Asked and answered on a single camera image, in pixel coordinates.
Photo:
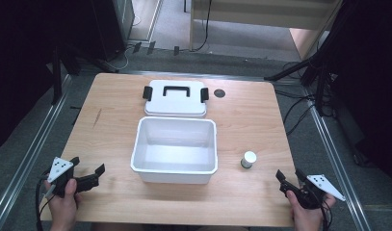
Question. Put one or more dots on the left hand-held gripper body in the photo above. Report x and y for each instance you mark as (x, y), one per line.
(64, 179)

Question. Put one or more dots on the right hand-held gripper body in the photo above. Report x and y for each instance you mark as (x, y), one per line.
(312, 191)

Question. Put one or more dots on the person's right hand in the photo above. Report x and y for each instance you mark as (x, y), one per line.
(307, 216)

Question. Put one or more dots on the person's left hand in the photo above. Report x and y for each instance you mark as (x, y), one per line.
(64, 208)

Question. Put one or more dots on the small white bottle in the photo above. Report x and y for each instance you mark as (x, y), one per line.
(248, 159)

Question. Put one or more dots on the white plastic storage box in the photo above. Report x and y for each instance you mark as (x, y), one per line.
(174, 150)

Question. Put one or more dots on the black metal stand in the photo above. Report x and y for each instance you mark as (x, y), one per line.
(57, 77)

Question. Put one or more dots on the black round table grommet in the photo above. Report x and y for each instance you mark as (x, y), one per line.
(219, 93)

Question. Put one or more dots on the black tripod stand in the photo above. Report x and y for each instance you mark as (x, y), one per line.
(290, 70)

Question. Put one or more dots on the black curtain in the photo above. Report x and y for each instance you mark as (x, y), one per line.
(370, 80)
(20, 64)

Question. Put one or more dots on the dark cabinet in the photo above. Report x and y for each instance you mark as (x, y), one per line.
(116, 25)

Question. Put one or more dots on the light wooden shelf unit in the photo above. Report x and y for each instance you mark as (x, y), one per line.
(248, 14)

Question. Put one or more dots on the metal floor rail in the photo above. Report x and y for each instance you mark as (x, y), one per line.
(26, 160)
(336, 160)

